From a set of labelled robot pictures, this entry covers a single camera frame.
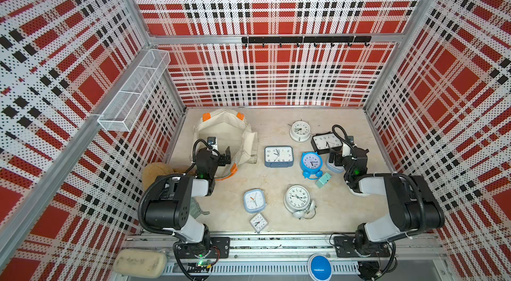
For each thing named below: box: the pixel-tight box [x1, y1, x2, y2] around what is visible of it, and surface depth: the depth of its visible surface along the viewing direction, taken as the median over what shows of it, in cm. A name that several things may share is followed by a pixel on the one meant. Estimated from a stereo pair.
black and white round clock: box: [289, 119, 311, 143], surface depth 107 cm
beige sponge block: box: [112, 249, 168, 279], surface depth 69 cm
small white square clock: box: [249, 213, 269, 234], surface depth 80 cm
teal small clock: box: [315, 171, 333, 189], surface depth 88 cm
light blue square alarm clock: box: [243, 187, 267, 214], surface depth 85 cm
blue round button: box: [307, 253, 333, 281], surface depth 69 cm
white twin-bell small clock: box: [283, 184, 317, 220], surface depth 83 cm
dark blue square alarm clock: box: [264, 145, 295, 168], surface depth 98 cm
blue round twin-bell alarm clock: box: [300, 151, 323, 180], surface depth 96 cm
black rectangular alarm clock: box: [310, 131, 344, 156], surface depth 103 cm
